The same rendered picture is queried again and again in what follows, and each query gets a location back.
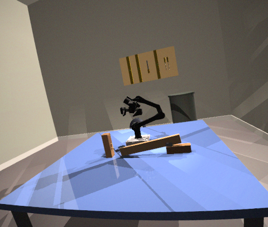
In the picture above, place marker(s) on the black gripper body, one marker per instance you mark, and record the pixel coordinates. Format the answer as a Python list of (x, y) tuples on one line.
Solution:
[(131, 110)]

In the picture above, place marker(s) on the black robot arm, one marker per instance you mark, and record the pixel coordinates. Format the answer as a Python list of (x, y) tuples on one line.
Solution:
[(136, 125)]

